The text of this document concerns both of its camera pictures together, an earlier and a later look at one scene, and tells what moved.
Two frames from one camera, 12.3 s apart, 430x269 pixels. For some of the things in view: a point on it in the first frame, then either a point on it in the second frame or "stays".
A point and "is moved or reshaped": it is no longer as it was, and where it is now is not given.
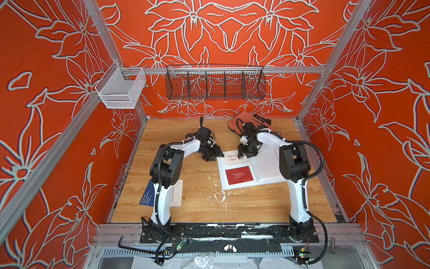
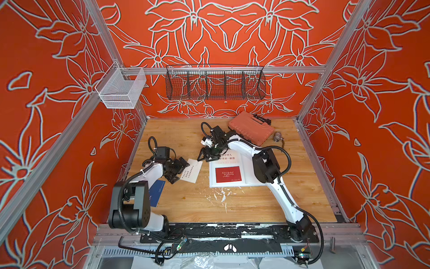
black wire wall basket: x=205 y=82 stays
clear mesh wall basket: x=121 y=87 stays
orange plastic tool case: x=237 y=124 stays
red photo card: x=238 y=175 to x=228 y=174
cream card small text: x=176 y=193 to x=192 y=173
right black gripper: x=242 y=148 to x=206 y=149
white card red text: x=233 y=159 is moved or reshaped
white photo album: x=263 y=169 is moved or reshaped
